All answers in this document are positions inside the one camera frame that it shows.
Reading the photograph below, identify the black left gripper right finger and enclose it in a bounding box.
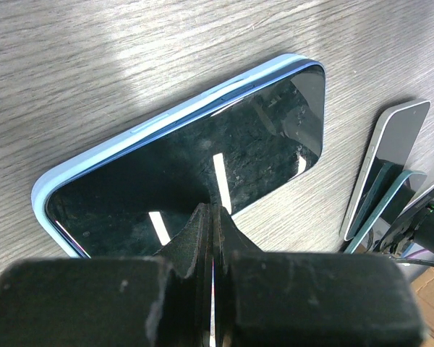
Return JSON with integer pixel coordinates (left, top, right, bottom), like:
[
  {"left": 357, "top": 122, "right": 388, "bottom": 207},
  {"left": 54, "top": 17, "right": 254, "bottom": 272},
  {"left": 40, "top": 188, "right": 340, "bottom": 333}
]
[{"left": 213, "top": 207, "right": 427, "bottom": 346}]

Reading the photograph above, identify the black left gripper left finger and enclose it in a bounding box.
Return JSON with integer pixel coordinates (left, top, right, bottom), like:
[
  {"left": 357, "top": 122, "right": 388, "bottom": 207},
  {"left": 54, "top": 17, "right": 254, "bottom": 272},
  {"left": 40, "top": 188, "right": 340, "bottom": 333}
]
[{"left": 0, "top": 204, "right": 213, "bottom": 346}]

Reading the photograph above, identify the light blue phone case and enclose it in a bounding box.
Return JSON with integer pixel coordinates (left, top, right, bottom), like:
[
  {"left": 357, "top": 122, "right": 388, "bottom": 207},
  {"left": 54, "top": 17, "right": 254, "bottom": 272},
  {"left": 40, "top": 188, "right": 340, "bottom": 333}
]
[{"left": 30, "top": 53, "right": 327, "bottom": 258}]

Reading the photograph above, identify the teal-edged phone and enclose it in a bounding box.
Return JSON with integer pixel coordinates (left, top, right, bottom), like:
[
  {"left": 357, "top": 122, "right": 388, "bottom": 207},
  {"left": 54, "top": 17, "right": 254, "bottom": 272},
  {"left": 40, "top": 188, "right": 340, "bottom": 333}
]
[{"left": 344, "top": 169, "right": 427, "bottom": 254}]

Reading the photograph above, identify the white-edged phone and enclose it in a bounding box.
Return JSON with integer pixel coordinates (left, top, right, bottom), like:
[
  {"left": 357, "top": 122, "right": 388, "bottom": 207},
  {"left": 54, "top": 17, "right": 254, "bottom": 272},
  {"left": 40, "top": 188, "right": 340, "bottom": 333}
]
[{"left": 340, "top": 99, "right": 431, "bottom": 241}]

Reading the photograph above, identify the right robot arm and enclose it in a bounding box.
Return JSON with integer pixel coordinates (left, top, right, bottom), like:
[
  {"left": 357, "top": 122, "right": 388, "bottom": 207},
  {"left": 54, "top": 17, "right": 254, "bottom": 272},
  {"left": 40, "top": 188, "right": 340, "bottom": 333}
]
[{"left": 373, "top": 184, "right": 434, "bottom": 259}]

